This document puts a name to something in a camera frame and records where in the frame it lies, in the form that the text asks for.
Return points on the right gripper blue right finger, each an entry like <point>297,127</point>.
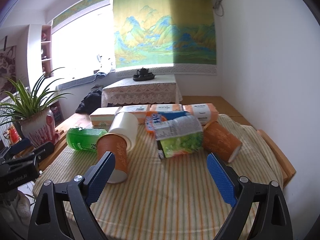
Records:
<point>272,220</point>

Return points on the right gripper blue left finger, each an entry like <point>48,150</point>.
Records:
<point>49,219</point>

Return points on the white plastic cup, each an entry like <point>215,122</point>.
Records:
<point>125,125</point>

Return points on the orange paper cup left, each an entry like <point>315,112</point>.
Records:
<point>116,145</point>

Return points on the orange paper cup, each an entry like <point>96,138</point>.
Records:
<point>116,145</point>
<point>219,140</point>

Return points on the orange paper cup right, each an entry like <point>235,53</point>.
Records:
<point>219,140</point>

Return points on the red white plant pot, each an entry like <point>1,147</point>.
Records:
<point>40,128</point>

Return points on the wooden slatted tray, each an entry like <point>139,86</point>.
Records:
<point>59,146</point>

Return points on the green spider plant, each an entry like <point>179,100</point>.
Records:
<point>28,102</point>

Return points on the green plastic bottle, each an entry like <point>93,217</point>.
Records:
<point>84,139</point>

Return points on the tissue pack far left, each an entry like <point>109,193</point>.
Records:
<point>104,116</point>

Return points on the tissue pack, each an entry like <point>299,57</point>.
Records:
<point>205,112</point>
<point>139,111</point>
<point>104,116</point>
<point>166,107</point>

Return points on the black bag on floor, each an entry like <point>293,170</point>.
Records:
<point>90,103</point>

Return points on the green snack bag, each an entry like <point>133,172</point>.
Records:
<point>179,136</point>

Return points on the tissue pack far right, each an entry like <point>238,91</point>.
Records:
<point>205,112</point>

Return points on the blue cloth on sill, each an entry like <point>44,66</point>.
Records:
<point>100,75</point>

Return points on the white pink shelf unit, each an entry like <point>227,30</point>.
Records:
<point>39,58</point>

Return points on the orange blue snack bag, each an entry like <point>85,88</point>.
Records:
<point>154,117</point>

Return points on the lace covered low table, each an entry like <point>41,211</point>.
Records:
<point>161,89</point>

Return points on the landscape painting curtain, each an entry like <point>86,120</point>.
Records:
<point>164,32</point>

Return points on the dark floral wall picture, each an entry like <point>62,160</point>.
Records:
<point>7,70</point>

